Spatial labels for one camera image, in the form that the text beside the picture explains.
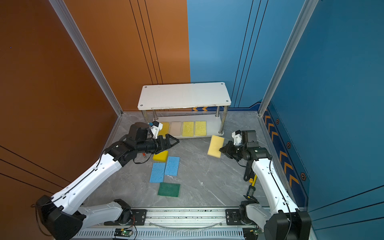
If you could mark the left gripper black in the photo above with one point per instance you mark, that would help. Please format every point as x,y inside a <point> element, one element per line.
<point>160,143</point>

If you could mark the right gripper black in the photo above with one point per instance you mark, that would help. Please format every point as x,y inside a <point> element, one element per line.
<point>234,150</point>

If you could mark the cream yellow sponge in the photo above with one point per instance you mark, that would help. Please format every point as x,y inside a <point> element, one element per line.
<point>215,145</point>

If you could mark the long yellow foam sponge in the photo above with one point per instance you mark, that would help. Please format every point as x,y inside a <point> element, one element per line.
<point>165,129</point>

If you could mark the blue sponge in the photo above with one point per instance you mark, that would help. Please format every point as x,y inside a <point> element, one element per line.
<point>172,166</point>
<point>158,172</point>

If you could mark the pale pink sponge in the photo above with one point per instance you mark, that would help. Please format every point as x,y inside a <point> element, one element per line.
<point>175,129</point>

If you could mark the yellow porous sponge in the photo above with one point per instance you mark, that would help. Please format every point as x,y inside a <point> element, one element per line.
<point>188,129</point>
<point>200,128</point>

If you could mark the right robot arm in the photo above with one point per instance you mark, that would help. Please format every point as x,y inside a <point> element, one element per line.
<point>283,220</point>

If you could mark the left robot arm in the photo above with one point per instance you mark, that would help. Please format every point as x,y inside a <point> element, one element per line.
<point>63,215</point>

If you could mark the white two-tier shelf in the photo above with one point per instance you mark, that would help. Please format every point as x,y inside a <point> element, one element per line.
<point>187,103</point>

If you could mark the small thick yellow sponge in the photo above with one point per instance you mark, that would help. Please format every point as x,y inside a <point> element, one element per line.
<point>161,157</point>

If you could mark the green scouring pad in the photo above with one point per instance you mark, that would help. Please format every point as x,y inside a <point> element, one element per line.
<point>169,190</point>

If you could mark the yellow black screwdriver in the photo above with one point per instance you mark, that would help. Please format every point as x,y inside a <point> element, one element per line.
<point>250,193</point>

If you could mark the right circuit board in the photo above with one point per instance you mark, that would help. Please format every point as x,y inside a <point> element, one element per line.
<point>251,233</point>

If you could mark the circuit board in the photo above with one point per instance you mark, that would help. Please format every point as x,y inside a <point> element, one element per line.
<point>251,233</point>
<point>123,233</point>

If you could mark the left circuit board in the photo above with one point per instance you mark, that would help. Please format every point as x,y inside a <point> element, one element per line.
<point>123,233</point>

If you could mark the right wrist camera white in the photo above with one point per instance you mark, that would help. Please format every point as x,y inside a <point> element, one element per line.
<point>237,137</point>

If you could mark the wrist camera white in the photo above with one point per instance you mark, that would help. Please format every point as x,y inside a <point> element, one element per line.
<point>155,128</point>
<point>237,137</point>

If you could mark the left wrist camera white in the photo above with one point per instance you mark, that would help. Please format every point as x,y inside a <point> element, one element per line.
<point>155,128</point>

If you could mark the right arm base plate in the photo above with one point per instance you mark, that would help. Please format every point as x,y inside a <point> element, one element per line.
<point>233,218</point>

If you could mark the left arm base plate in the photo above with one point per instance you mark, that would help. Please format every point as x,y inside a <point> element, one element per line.
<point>135,217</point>

